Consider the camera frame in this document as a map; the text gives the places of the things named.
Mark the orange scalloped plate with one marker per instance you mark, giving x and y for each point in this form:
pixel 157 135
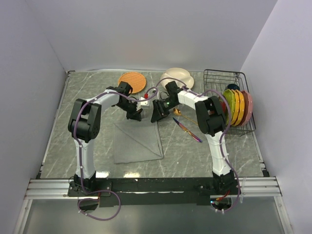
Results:
pixel 242 108

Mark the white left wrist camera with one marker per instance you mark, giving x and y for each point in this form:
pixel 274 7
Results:
pixel 144 102

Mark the grey cloth napkin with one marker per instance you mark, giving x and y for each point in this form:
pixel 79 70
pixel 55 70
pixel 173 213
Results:
pixel 136 141

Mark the iridescent purple knife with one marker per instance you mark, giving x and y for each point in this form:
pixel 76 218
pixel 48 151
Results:
pixel 187 130

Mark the gold spoon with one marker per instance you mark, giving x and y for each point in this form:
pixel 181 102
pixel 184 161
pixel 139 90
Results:
pixel 177 112

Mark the black wire dish rack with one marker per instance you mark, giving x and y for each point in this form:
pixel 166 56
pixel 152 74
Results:
pixel 218 80

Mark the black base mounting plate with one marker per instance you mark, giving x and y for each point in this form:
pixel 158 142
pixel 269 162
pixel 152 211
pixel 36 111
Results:
pixel 111 192

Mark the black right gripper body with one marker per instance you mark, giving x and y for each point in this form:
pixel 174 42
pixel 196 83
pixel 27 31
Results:
pixel 164 106

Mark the yellow scalloped plate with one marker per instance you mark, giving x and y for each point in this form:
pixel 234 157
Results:
pixel 237 106

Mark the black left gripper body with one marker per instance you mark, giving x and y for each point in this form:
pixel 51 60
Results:
pixel 129 107

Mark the red patterned plate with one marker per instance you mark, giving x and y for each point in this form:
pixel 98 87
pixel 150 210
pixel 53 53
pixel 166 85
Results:
pixel 223 105

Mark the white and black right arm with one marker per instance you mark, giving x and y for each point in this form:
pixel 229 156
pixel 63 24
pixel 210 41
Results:
pixel 211 121

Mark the dark blue bowl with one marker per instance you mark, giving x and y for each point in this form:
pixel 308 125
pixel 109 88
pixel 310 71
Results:
pixel 233 86

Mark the green scalloped plate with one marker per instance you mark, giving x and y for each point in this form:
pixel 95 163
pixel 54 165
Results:
pixel 231 100

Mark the orange woven round coaster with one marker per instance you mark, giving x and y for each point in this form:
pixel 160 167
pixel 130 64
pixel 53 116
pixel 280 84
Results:
pixel 136 80

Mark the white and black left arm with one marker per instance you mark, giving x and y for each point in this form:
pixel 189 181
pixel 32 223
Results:
pixel 84 126

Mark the cream divided plate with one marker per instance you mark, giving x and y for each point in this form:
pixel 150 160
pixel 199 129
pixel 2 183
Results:
pixel 179 75

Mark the aluminium frame rail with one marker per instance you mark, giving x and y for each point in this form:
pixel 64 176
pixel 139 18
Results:
pixel 58 188

